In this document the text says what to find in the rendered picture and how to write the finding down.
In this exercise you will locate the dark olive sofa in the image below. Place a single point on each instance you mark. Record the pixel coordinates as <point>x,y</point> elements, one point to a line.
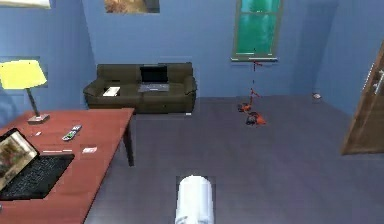
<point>173,100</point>

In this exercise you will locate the black laptop with grey keyboard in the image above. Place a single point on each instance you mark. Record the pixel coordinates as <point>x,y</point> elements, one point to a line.
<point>153,80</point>

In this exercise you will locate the red and black vacuum cleaner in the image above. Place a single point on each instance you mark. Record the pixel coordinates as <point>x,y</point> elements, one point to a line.
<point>252,115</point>

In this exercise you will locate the white book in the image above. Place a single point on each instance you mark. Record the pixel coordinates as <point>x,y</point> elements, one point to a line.
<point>111,91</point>

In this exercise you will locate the red wooden table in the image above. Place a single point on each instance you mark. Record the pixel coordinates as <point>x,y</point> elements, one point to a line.
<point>96,140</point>

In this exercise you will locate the brown framed picture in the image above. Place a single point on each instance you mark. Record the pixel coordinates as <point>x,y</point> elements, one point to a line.
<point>131,6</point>

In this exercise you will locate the grey remote control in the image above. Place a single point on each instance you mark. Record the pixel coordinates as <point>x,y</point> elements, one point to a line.
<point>71,132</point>

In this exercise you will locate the small white round object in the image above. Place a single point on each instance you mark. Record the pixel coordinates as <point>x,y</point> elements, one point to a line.
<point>316,96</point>

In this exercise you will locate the white pen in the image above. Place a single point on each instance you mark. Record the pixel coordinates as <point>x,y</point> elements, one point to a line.
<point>56,151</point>

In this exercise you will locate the small white card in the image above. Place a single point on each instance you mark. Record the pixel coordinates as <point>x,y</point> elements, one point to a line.
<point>38,133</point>

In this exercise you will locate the yellow shade table lamp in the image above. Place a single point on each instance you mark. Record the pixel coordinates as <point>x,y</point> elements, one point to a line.
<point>24,75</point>

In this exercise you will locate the black laptop with picture screen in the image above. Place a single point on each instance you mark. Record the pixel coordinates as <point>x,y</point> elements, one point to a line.
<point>30,173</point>

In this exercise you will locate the brown wooden room door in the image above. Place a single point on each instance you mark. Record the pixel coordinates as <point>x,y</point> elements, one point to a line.
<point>368,116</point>

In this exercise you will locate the white framed picture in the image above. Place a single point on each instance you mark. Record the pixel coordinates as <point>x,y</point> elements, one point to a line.
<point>24,3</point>

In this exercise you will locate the green window with grey frame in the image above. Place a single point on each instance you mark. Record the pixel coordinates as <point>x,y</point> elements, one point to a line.
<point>257,30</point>

